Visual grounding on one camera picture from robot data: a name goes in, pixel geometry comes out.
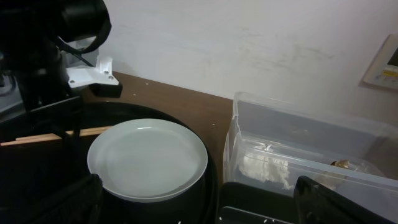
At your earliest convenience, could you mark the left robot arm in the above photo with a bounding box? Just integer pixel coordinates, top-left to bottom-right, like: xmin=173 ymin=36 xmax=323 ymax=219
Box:
xmin=1 ymin=0 xmax=111 ymax=116

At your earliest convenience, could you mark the white napkin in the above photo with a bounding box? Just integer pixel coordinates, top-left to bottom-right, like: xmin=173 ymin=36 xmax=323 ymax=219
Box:
xmin=234 ymin=147 xmax=294 ymax=191

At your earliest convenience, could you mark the black rectangular tray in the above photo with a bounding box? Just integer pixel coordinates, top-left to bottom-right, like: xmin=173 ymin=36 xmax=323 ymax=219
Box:
xmin=215 ymin=182 xmax=299 ymax=224

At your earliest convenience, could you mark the round black tray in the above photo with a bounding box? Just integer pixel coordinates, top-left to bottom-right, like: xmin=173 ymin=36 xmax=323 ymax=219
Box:
xmin=1 ymin=102 xmax=218 ymax=224

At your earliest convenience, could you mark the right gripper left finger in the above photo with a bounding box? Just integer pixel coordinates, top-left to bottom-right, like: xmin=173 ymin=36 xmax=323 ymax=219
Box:
xmin=1 ymin=174 xmax=103 ymax=224

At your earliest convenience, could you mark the grey plate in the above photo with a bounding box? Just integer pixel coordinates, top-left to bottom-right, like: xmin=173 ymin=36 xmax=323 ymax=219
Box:
xmin=86 ymin=118 xmax=208 ymax=203

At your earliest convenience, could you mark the gold snack wrapper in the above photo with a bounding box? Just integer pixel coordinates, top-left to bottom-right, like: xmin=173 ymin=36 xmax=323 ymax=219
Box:
xmin=320 ymin=159 xmax=361 ymax=190

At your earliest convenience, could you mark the wooden chopstick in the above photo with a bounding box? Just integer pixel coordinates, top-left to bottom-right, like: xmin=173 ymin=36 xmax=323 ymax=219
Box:
xmin=0 ymin=130 xmax=103 ymax=147
xmin=16 ymin=126 xmax=111 ymax=141

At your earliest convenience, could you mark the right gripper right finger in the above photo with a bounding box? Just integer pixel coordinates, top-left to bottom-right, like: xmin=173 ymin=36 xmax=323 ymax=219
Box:
xmin=294 ymin=175 xmax=394 ymax=224

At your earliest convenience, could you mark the white wall control panel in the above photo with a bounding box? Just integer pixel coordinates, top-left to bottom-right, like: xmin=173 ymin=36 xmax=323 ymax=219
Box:
xmin=362 ymin=34 xmax=397 ymax=91

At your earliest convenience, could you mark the clear plastic bin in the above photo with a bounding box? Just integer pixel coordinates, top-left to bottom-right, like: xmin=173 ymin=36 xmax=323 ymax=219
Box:
xmin=223 ymin=92 xmax=397 ymax=222

